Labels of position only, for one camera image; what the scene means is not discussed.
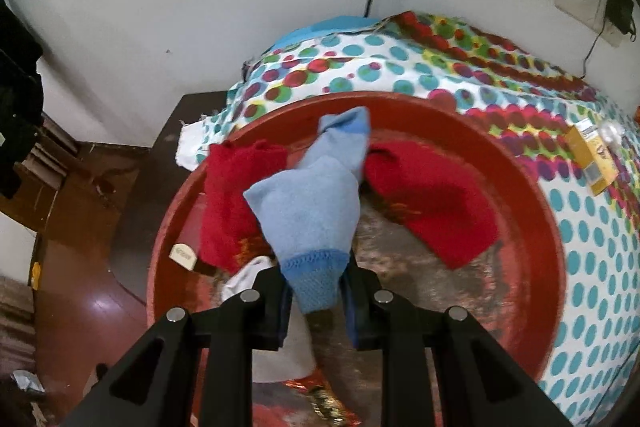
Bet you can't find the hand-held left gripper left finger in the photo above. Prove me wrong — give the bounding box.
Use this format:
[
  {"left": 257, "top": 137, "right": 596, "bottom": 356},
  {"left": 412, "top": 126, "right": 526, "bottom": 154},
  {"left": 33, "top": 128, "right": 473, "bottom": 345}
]
[{"left": 60, "top": 264, "right": 293, "bottom": 427}]

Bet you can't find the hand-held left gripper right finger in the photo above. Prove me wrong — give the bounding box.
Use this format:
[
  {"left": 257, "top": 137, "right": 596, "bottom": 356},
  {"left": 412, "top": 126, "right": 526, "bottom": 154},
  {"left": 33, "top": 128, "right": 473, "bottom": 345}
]
[{"left": 342, "top": 252, "right": 573, "bottom": 427}]

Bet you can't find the white sock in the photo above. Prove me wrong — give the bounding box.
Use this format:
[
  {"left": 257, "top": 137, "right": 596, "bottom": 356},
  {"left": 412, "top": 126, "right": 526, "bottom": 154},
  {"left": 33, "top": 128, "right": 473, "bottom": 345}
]
[{"left": 220, "top": 255, "right": 321, "bottom": 383}]

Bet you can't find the red foil snack packet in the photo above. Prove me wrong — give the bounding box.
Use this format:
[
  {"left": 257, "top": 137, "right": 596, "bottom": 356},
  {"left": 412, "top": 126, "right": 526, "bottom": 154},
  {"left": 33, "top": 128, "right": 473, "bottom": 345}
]
[{"left": 285, "top": 369, "right": 363, "bottom": 427}]

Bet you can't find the light blue sock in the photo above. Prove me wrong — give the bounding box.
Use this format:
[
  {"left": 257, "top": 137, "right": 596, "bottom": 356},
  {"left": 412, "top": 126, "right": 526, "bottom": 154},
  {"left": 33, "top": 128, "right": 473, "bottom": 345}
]
[{"left": 243, "top": 106, "right": 373, "bottom": 315}]

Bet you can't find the red sock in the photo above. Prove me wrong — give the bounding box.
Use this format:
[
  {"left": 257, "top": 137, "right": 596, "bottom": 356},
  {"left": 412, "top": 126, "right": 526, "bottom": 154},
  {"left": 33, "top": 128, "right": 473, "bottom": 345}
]
[
  {"left": 362, "top": 144, "right": 501, "bottom": 270},
  {"left": 199, "top": 139, "right": 288, "bottom": 273}
]

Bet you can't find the round red basin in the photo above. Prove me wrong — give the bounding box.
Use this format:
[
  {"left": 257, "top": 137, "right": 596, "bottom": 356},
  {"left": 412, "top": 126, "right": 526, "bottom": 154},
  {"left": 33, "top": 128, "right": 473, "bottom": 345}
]
[{"left": 146, "top": 91, "right": 568, "bottom": 427}]

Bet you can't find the polka dot tablecloth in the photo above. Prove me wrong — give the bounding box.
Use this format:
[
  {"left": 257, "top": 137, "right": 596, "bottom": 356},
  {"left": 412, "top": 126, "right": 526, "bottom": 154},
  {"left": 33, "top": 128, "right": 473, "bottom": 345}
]
[{"left": 177, "top": 10, "right": 640, "bottom": 427}]

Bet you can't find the yellow medicine box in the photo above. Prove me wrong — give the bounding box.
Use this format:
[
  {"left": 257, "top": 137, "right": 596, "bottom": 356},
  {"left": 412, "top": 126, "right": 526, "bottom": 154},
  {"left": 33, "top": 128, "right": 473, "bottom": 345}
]
[{"left": 564, "top": 119, "right": 621, "bottom": 196}]

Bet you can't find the blue cloth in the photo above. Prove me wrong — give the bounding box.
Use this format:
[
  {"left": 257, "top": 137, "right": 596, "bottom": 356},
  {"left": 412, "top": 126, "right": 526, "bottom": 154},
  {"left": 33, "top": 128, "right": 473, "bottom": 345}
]
[{"left": 272, "top": 14, "right": 386, "bottom": 50}]

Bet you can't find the clear plastic bag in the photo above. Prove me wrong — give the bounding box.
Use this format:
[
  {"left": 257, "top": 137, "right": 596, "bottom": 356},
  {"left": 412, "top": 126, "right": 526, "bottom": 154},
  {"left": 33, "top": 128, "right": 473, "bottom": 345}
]
[{"left": 600, "top": 122, "right": 626, "bottom": 145}]

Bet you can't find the dark hanging cloth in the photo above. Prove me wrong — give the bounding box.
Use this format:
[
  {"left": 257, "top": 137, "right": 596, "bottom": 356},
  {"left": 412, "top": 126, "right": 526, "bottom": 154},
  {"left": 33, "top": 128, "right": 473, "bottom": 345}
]
[{"left": 0, "top": 0, "right": 46, "bottom": 200}]

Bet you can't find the black charger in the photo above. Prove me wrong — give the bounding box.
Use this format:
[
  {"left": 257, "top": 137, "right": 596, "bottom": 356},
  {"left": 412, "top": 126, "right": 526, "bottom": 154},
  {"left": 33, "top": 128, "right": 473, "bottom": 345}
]
[{"left": 605, "top": 0, "right": 635, "bottom": 35}]

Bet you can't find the black charger output cable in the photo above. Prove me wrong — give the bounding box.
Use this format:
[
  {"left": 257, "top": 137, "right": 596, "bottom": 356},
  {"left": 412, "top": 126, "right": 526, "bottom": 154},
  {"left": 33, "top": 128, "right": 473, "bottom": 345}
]
[{"left": 581, "top": 31, "right": 608, "bottom": 78}]

